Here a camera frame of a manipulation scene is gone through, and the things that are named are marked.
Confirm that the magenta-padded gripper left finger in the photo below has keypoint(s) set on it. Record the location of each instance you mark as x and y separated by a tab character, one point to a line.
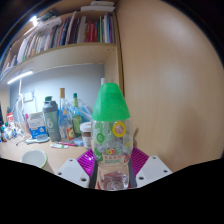
70	170

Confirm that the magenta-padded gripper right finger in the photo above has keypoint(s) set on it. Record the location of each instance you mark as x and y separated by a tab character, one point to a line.
154	168

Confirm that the clear bottle with green cap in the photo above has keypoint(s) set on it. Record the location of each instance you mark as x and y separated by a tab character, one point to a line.
110	106

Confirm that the small white tube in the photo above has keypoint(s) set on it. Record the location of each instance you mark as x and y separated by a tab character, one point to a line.
60	145

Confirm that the brown jar with white lid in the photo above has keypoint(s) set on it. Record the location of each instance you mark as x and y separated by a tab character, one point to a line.
86	135

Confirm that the light blue hairbrush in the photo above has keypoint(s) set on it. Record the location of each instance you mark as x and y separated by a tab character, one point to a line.
38	139

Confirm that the grey shaker bottle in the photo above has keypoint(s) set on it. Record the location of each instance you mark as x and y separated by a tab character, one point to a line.
52	121

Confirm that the blue and white box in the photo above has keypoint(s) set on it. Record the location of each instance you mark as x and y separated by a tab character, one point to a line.
36	126

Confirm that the tall green bottle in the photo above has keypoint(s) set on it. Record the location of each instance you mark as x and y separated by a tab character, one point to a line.
48	98

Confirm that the tall clear glass bottle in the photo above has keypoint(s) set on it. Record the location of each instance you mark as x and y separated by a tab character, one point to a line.
103	81

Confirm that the white LED light bar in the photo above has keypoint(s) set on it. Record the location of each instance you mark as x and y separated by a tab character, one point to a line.
20	77

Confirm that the wooden shelf unit with books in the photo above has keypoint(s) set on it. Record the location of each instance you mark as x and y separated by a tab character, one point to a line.
83	31

